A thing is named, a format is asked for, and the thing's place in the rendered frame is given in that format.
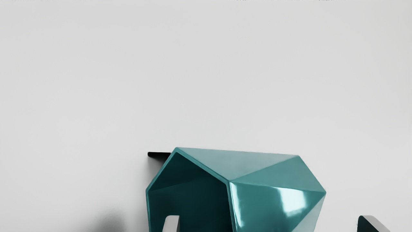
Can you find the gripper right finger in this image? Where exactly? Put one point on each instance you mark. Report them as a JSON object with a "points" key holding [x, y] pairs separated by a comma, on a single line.
{"points": [[370, 225]]}

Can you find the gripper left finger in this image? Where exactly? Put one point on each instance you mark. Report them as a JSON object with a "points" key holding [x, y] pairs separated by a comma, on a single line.
{"points": [[171, 224]]}

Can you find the teal faceted mug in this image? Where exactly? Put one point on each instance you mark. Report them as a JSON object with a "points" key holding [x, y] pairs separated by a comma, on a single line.
{"points": [[257, 180]]}

